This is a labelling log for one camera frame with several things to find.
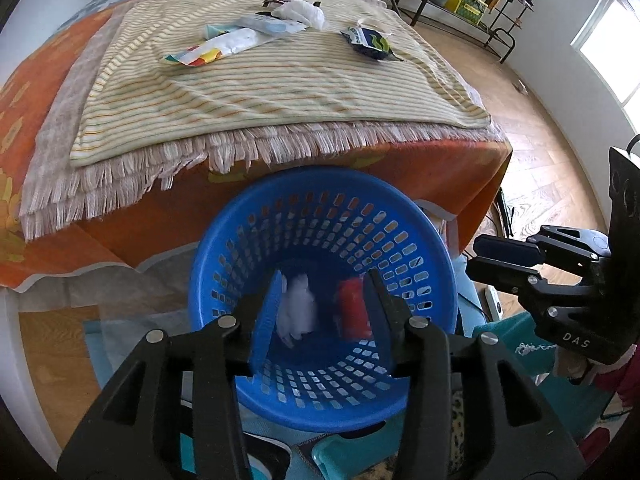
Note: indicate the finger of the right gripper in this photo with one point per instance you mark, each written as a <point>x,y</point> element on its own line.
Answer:
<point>508,250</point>
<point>504,276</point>

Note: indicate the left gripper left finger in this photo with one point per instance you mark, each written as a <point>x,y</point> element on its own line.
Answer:
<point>171,411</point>

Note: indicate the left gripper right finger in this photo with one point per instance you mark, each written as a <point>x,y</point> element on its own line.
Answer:
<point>472,412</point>

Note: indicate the red can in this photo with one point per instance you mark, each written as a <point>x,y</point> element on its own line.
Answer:
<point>354,320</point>

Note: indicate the white tissue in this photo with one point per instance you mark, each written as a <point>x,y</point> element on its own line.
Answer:
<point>297,313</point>
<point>301,11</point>

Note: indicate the dark blue snack bag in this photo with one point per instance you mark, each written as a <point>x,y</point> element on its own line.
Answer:
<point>369,43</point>

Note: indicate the long colourful snack wrapper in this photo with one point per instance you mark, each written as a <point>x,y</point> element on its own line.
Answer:
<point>218,47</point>

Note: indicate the light blue tube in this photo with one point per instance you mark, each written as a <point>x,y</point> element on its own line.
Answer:
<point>212,31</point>

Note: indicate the white power adapter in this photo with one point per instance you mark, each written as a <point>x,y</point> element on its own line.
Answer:
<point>493,303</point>

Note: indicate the teal clothing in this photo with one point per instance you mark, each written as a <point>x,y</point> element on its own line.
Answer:
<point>578,407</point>

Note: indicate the blue plastic laundry basket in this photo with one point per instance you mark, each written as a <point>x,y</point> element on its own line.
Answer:
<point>322,225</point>

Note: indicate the orange floral bedsheet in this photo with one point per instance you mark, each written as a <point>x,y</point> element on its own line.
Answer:
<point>457,179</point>

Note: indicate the black clothes rack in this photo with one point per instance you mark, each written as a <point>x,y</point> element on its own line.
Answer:
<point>499,25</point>

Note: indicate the window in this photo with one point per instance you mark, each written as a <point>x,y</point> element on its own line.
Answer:
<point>609,42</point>

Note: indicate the yellow green box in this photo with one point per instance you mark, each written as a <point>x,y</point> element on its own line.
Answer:
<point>471,11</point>

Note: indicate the pink fringed plaid blanket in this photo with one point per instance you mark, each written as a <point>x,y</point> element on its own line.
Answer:
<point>55,194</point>

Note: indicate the striped yellow towel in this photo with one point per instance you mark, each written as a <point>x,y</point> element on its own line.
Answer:
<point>138,99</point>

